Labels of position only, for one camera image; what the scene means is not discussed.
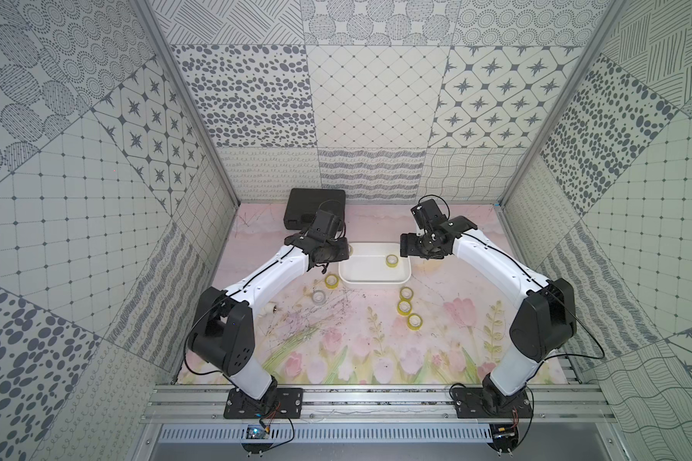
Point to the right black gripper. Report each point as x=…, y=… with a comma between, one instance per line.
x=408, y=247

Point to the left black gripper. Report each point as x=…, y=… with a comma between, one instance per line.
x=332, y=251

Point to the yellow tape roll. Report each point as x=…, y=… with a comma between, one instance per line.
x=415, y=322
x=406, y=293
x=331, y=281
x=404, y=307
x=392, y=261

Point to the white plastic storage box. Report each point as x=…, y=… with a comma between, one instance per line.
x=366, y=266

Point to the yellow tape roll top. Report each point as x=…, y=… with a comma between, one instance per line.
x=406, y=293

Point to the yellow tape roll bottom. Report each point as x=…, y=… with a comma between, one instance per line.
x=415, y=322

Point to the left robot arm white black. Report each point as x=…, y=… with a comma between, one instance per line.
x=223, y=333

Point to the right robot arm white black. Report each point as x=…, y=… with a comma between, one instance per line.
x=545, y=309

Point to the grey clear tape roll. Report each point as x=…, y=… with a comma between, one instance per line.
x=319, y=297

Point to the black plastic tool case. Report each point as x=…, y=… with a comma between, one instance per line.
x=303, y=203

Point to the left green circuit board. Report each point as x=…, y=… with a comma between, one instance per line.
x=256, y=440

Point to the right black controller board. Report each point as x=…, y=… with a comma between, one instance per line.
x=504, y=439

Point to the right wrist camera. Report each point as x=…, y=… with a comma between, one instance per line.
x=430, y=219

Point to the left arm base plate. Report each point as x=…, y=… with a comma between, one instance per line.
x=277, y=403

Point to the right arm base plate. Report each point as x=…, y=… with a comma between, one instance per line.
x=480, y=403

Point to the aluminium mounting rail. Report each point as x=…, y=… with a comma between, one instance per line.
x=197, y=404

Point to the white slotted cable duct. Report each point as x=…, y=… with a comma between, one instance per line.
x=403, y=433

